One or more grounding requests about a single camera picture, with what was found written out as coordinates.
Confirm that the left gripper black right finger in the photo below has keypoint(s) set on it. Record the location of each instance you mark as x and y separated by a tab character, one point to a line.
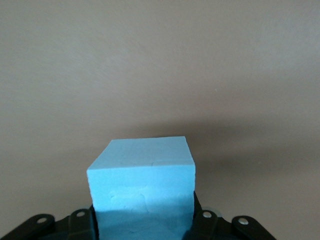
220	230

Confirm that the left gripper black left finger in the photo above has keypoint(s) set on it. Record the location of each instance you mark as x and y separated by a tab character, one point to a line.
62	230

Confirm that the blue foam block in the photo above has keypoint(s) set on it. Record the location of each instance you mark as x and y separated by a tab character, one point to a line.
142	187

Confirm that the brown table cover sheet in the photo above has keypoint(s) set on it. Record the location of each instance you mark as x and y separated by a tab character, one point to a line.
160	62

